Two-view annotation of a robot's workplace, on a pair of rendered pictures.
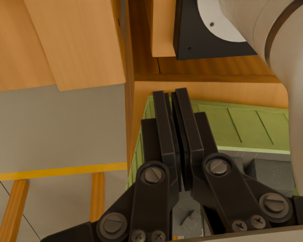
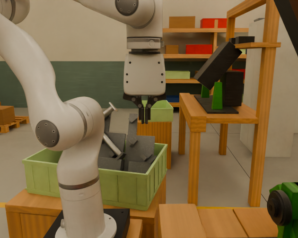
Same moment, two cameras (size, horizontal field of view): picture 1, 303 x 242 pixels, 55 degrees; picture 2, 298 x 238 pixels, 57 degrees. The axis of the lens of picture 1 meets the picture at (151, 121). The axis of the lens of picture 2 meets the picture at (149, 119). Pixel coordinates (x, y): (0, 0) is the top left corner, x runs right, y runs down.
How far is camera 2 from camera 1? 0.58 m
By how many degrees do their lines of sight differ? 32
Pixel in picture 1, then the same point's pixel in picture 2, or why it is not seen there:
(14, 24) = (214, 231)
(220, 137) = (109, 177)
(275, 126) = not seen: hidden behind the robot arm
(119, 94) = not seen: outside the picture
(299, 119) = (99, 141)
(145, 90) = (147, 213)
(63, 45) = (188, 219)
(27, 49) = (209, 222)
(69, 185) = (216, 199)
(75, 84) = (186, 205)
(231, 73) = not seen: hidden behind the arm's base
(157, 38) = (138, 226)
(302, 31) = (91, 170)
